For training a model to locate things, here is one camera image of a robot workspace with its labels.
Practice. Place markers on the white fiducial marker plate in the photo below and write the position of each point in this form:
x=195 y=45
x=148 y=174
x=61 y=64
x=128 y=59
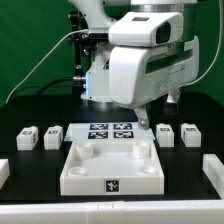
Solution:
x=107 y=131

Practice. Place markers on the white front obstacle bar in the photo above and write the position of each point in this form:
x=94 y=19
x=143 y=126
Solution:
x=152 y=212

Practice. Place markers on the black camera stand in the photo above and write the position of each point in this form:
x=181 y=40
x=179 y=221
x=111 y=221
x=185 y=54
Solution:
x=81 y=43

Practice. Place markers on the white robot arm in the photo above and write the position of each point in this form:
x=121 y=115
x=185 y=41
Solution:
x=100 y=15

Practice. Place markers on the white square tabletop part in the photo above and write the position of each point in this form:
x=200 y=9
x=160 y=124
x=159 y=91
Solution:
x=128 y=167

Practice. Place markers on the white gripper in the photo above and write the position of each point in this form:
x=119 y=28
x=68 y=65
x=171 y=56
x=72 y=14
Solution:
x=140 y=75

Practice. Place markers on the white left obstacle bar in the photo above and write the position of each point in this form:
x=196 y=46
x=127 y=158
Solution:
x=4 y=171

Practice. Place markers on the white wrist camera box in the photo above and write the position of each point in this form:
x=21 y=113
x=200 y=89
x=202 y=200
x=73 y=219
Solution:
x=147 y=29

